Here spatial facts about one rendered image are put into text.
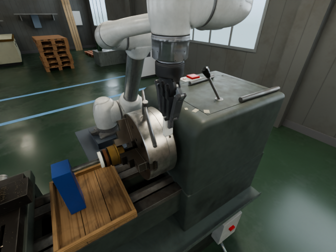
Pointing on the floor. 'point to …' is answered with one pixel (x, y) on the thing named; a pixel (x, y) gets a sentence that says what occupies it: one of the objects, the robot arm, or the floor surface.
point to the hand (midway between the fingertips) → (168, 126)
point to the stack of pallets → (54, 51)
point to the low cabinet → (9, 51)
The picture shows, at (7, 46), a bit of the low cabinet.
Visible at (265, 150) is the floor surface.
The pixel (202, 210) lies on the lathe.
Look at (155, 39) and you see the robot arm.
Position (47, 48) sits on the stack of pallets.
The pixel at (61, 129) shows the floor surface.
